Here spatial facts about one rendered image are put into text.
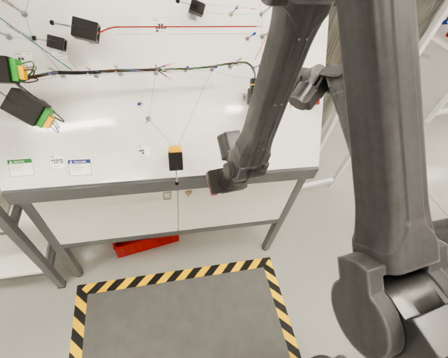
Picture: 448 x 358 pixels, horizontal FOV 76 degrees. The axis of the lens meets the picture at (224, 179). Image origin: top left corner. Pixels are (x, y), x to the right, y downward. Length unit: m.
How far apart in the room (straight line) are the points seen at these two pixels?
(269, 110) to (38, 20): 0.84
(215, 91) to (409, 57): 0.84
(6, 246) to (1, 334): 0.43
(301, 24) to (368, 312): 0.33
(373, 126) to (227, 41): 0.87
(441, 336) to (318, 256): 1.78
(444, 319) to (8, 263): 1.75
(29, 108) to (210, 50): 0.59
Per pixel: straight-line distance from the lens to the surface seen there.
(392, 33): 0.30
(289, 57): 0.43
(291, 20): 0.40
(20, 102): 0.98
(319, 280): 2.00
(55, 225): 1.43
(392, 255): 0.30
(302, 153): 1.22
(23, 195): 1.20
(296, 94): 0.85
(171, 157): 0.98
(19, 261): 1.80
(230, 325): 1.77
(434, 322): 0.32
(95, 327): 1.81
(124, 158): 1.08
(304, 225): 2.15
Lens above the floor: 1.71
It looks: 50 degrees down
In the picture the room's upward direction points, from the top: 10 degrees clockwise
